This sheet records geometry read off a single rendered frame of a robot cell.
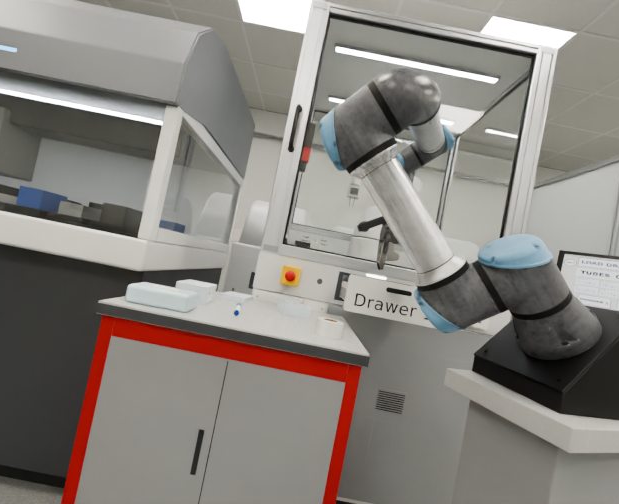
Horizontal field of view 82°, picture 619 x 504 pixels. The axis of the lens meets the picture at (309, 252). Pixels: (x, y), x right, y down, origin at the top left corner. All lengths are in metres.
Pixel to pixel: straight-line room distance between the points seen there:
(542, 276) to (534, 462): 0.33
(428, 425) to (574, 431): 0.91
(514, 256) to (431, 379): 0.88
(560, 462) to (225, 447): 0.65
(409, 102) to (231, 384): 0.69
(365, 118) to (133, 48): 0.95
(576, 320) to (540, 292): 0.09
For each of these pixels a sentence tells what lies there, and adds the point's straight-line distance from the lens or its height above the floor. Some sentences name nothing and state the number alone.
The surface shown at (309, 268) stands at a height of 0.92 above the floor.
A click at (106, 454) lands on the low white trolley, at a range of 1.02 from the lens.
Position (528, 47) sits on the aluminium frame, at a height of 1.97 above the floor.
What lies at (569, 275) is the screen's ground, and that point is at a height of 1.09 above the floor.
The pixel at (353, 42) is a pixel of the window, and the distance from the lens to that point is 1.69.
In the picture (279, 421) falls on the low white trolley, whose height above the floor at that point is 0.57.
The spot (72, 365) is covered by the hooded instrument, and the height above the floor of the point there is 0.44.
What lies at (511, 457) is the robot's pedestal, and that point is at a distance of 0.87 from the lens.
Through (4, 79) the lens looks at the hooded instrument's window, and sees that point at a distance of 1.65.
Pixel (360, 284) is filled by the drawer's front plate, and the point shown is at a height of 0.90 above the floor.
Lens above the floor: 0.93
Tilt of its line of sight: 2 degrees up
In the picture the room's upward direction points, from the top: 11 degrees clockwise
